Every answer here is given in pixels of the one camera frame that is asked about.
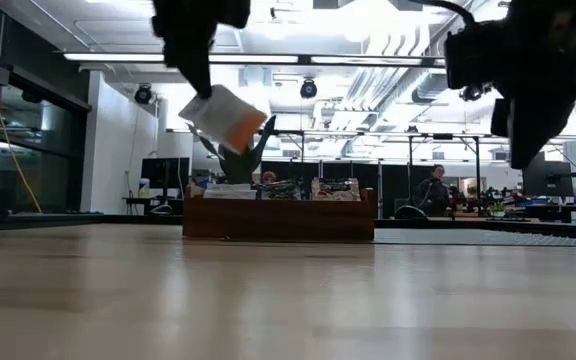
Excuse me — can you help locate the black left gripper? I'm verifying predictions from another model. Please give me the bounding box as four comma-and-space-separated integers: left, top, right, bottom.
151, 0, 252, 100

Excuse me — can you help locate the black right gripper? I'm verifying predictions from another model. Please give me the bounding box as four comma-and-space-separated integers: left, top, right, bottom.
445, 22, 576, 170

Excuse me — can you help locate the wooden three-compartment tea box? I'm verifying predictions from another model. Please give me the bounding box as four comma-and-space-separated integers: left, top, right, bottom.
182, 187, 377, 243

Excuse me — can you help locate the black computer monitor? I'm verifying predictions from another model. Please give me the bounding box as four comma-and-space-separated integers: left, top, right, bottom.
140, 156, 191, 202
521, 158, 575, 198

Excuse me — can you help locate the long ceiling light bar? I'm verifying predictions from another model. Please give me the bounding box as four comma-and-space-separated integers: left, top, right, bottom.
61, 51, 576, 70

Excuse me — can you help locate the green snake plant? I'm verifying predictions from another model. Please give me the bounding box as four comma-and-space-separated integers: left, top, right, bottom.
187, 114, 278, 185

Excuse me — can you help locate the black ceiling camera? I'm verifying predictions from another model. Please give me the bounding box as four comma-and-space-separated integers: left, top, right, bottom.
133, 83, 155, 106
299, 78, 319, 100

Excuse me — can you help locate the black metal rig frame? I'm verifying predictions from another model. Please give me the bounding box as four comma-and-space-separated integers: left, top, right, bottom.
267, 129, 484, 219

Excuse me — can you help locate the orange hanging cable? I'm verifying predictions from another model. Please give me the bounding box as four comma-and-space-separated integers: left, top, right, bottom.
0, 0, 43, 215

